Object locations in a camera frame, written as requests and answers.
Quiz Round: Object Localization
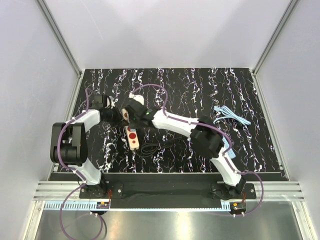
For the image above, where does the beige red power strip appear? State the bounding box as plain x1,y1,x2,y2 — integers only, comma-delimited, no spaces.
122,108,140,151

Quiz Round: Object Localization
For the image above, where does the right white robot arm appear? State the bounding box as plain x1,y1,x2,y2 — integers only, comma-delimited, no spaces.
122,99,246,199

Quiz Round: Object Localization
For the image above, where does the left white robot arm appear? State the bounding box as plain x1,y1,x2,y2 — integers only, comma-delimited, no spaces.
50,94,123,198

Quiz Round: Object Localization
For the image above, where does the light blue power strip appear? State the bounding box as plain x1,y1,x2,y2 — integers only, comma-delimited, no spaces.
222,137,236,159

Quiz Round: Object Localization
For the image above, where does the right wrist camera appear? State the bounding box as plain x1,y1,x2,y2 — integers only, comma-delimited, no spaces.
129,93,145,106

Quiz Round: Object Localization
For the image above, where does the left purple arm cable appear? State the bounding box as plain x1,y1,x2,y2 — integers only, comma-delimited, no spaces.
56,87,104,240

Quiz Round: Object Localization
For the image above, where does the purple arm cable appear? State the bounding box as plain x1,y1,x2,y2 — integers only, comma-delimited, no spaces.
131,83,266,216
56,87,104,240

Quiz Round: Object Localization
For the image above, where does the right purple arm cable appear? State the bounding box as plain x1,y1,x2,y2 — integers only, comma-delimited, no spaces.
131,83,266,216

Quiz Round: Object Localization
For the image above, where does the black power strip cable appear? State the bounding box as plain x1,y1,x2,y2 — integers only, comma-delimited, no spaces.
138,136,183,157

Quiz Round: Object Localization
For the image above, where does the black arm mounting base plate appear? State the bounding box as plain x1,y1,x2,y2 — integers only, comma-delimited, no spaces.
79,172,257,200

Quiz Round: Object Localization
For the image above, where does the light blue coiled cable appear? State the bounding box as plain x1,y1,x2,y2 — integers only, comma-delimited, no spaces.
213,105,252,126

